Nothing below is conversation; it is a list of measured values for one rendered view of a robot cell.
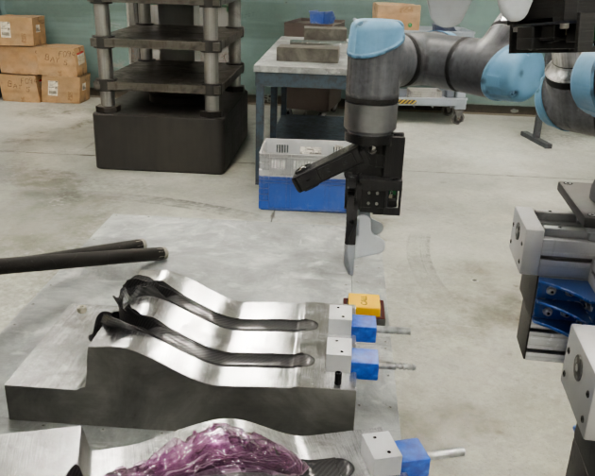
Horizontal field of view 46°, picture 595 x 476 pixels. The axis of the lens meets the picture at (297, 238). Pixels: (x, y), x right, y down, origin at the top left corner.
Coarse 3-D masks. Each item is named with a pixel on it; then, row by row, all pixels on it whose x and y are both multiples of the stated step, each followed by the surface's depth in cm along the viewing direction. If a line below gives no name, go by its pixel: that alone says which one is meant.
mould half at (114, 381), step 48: (192, 288) 119; (48, 336) 114; (96, 336) 100; (144, 336) 101; (192, 336) 107; (240, 336) 111; (288, 336) 110; (336, 336) 110; (48, 384) 101; (96, 384) 99; (144, 384) 99; (192, 384) 98; (240, 384) 98; (288, 384) 98; (288, 432) 100; (336, 432) 99
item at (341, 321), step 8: (336, 312) 112; (344, 312) 112; (336, 320) 110; (344, 320) 110; (352, 320) 112; (360, 320) 112; (368, 320) 113; (336, 328) 110; (344, 328) 110; (352, 328) 111; (360, 328) 111; (368, 328) 111; (376, 328) 110; (384, 328) 112; (392, 328) 112; (400, 328) 112; (408, 328) 112; (360, 336) 111; (368, 336) 111
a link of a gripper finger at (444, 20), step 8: (432, 0) 46; (440, 0) 46; (448, 0) 46; (456, 0) 46; (464, 0) 46; (432, 8) 46; (440, 8) 46; (448, 8) 47; (456, 8) 47; (464, 8) 47; (432, 16) 47; (440, 16) 47; (448, 16) 47; (456, 16) 47; (464, 16) 47; (440, 24) 47; (448, 24) 47; (456, 24) 47
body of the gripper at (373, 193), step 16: (368, 144) 98; (384, 144) 99; (400, 144) 100; (368, 160) 101; (384, 160) 101; (400, 160) 101; (352, 176) 102; (368, 176) 102; (384, 176) 102; (400, 176) 102; (368, 192) 102; (384, 192) 102; (400, 192) 101; (368, 208) 103; (384, 208) 102
